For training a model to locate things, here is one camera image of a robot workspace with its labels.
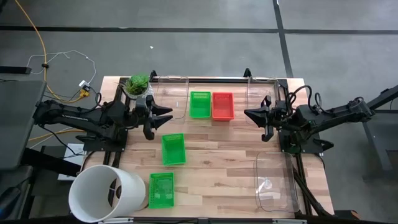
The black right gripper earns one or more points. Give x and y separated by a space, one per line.
278 117

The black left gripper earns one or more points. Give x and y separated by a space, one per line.
144 116

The clear plastic bin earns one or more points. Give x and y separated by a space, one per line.
276 183
261 93
177 96

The green plastic basket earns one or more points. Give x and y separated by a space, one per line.
200 105
161 190
173 149

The orange plastic basket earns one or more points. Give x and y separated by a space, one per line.
223 106

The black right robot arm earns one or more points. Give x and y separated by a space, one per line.
342 113

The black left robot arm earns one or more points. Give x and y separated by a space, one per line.
77 116

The succulent in triangle-pattern pot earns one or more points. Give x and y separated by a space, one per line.
136 84

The white power adapter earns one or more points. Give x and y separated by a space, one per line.
83 83

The white cylindrical tube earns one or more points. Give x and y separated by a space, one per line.
90 186

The black metal stand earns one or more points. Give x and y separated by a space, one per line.
385 95

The black orange clamp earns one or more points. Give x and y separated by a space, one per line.
354 214

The dark grey side desk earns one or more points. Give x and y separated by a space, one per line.
18 124

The black floor strip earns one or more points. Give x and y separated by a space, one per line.
14 70

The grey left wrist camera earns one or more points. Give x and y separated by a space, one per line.
141 103

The dark right wrist camera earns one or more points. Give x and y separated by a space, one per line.
280 104

